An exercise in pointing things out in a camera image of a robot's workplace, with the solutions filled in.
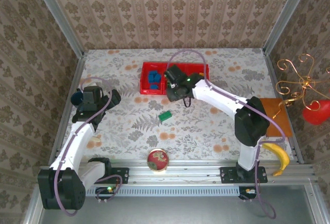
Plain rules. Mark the yellow square lego block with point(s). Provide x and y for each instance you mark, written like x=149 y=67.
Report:
x=201 y=74

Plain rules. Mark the blue lego brick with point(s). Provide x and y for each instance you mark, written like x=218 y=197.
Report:
x=157 y=77
x=151 y=76

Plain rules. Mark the blue square lego block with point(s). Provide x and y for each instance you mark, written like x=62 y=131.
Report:
x=154 y=86

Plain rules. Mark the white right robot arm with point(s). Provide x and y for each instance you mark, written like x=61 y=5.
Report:
x=219 y=97

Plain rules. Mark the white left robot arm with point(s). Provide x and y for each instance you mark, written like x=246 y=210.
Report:
x=80 y=139

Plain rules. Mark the dark blue round object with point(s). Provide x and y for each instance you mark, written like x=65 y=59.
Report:
x=75 y=98

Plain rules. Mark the red plastic storage bin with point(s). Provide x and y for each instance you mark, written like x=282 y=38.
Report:
x=178 y=66
x=144 y=79
x=198 y=68

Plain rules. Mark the green flat lego brick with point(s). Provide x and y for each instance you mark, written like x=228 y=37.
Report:
x=165 y=116

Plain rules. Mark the round floral tin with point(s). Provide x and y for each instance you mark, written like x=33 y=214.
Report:
x=157 y=160

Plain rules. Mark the orange wooden board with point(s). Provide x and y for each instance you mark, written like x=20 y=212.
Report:
x=278 y=121

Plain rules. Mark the yellow banana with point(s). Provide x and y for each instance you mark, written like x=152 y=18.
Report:
x=282 y=157

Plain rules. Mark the red heart ornament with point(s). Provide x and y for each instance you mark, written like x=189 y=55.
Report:
x=315 y=114

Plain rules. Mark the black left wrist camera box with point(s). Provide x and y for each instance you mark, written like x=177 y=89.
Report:
x=91 y=95

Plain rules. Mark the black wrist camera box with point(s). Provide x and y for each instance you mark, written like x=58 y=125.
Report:
x=91 y=95
x=175 y=72

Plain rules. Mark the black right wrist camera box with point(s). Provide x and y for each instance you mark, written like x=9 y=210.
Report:
x=175 y=72

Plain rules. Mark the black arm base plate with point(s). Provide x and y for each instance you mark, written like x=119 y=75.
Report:
x=121 y=175
x=228 y=175

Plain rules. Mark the long aluminium mounting rail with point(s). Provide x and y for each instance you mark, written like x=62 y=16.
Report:
x=193 y=172

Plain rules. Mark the aluminium frame post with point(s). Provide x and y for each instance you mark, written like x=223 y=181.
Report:
x=286 y=15
x=56 y=15

